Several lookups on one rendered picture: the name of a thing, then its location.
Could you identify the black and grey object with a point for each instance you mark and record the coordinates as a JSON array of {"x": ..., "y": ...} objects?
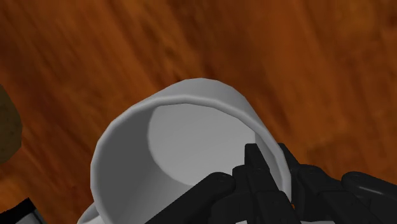
[{"x": 21, "y": 214}]

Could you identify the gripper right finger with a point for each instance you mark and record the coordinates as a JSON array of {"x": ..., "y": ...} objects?
[{"x": 335, "y": 192}]

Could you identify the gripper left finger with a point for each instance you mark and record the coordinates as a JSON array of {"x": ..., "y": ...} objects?
[{"x": 248, "y": 186}]

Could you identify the white mug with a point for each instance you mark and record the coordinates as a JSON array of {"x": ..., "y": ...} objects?
[{"x": 173, "y": 145}]

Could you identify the brown round object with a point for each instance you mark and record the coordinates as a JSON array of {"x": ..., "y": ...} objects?
[{"x": 7, "y": 130}]

